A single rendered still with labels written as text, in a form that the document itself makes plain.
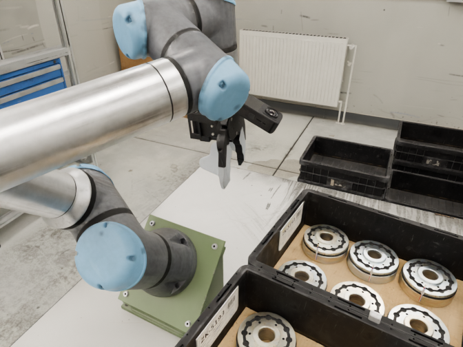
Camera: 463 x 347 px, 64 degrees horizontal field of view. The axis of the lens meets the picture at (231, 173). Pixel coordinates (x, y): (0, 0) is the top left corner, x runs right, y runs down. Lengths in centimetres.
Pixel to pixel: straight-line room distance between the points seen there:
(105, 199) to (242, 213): 57
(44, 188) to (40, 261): 164
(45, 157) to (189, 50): 21
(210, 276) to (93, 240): 27
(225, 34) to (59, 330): 73
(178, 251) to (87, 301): 31
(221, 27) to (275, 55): 305
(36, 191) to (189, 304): 40
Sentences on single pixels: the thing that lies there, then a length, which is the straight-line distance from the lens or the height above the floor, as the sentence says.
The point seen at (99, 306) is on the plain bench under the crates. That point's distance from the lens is 99.
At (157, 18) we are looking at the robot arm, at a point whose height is 135.
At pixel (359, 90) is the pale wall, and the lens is 368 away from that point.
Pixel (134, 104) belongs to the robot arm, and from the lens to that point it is 42.
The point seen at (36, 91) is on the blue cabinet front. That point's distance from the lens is 240.
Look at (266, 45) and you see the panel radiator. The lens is 366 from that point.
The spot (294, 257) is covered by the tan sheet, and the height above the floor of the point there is 83.
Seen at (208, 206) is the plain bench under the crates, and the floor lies 70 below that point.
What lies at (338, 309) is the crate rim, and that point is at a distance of 66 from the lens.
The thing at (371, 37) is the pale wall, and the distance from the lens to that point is 356.
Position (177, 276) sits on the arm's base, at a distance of 80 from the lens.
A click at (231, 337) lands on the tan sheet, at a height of 83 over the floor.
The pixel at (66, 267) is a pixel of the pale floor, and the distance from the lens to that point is 218.
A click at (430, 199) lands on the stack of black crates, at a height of 38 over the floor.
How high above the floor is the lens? 143
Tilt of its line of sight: 31 degrees down
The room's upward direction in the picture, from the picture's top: straight up
